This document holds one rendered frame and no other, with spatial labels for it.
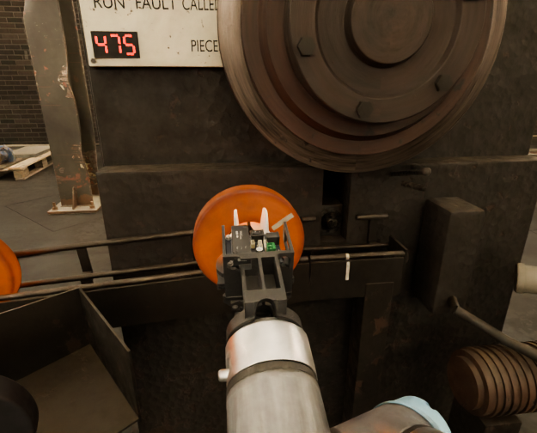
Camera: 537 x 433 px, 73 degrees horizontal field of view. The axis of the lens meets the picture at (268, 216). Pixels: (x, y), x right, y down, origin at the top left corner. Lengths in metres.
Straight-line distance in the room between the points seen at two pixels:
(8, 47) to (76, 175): 4.29
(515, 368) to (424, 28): 0.63
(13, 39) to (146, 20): 6.72
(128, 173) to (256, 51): 0.34
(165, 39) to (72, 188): 2.81
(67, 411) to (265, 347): 0.39
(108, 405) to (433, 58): 0.68
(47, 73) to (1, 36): 4.14
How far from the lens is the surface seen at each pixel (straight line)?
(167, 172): 0.75
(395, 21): 0.58
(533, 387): 0.90
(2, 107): 7.62
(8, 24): 7.49
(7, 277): 0.83
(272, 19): 0.59
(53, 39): 3.39
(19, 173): 4.93
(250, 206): 0.48
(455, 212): 0.80
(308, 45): 0.54
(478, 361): 0.86
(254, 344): 0.31
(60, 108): 3.40
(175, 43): 0.76
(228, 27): 0.63
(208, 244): 0.50
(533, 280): 0.87
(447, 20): 0.64
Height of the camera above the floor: 1.03
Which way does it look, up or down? 20 degrees down
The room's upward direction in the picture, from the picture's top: straight up
